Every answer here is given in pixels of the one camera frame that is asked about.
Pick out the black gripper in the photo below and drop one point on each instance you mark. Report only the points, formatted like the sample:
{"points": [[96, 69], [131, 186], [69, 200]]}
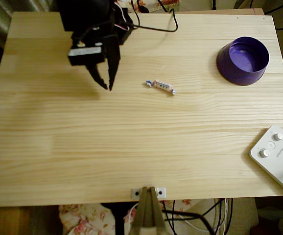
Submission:
{"points": [[112, 52]]}

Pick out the candy with blue ends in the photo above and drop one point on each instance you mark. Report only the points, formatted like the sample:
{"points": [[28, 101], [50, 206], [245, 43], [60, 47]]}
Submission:
{"points": [[161, 85]]}

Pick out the black robot arm with base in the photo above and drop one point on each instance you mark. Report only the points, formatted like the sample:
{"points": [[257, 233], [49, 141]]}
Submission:
{"points": [[82, 14]]}

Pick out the purple bowl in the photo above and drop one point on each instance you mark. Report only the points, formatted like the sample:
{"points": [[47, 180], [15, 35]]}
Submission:
{"points": [[239, 76]]}

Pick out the floral patterned fabric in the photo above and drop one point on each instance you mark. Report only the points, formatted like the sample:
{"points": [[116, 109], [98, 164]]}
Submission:
{"points": [[171, 2], [82, 220]]}

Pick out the black stand pole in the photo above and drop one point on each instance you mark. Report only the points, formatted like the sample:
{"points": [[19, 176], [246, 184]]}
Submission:
{"points": [[119, 220]]}

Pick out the wooden table leg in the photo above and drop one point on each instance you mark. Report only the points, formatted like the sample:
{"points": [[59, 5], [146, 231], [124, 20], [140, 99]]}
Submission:
{"points": [[5, 220]]}

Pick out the white metal bracket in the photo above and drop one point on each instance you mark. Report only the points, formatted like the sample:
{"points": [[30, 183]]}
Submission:
{"points": [[163, 195]]}

